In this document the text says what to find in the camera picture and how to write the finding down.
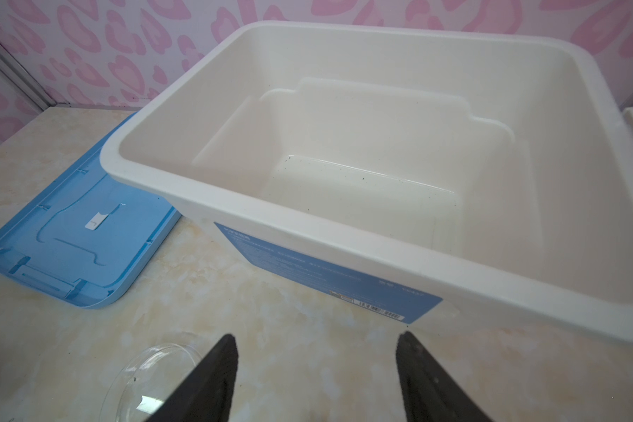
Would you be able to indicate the clear glass petri dish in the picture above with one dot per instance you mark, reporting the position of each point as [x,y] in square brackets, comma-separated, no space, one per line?
[147,380]

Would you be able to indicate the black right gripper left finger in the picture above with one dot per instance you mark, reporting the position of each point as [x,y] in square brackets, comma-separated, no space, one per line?
[206,394]

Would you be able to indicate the blue bin lid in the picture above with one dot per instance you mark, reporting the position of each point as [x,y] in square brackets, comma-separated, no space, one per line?
[86,237]

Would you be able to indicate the white plastic storage bin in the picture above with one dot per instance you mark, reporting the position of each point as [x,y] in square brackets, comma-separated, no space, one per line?
[444,180]

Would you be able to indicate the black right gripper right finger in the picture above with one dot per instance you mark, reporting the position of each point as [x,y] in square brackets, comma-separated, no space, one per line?
[429,392]

